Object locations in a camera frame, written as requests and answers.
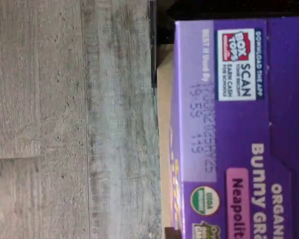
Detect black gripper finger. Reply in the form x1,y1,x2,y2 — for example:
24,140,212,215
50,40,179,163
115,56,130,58
164,227,183,239

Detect purple Annie's box pink patch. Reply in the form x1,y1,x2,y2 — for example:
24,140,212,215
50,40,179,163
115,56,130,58
173,16,299,239

